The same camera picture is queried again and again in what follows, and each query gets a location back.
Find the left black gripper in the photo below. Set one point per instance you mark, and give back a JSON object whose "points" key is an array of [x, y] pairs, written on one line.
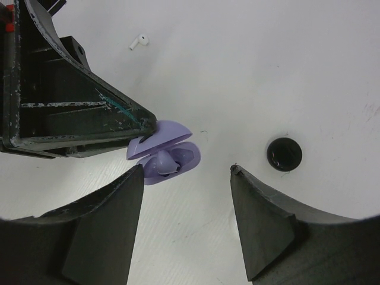
{"points": [[27, 31]]}

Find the white earbud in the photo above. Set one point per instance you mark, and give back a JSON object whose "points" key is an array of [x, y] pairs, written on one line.
{"points": [[141, 39]]}

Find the purple earbud charging case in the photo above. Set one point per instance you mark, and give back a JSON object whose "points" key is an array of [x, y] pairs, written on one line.
{"points": [[172, 137]]}

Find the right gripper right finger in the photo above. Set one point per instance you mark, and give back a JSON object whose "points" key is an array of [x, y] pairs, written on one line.
{"points": [[285, 241]]}

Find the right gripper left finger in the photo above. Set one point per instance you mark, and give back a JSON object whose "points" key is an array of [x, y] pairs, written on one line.
{"points": [[89, 241]]}

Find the purple earbud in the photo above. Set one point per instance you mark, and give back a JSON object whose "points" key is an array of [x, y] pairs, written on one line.
{"points": [[165, 163]]}

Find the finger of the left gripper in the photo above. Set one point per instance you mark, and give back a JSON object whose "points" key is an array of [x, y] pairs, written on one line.
{"points": [[51, 109]]}

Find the black round charging case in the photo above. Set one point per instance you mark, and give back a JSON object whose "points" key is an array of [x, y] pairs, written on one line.
{"points": [[284, 154]]}

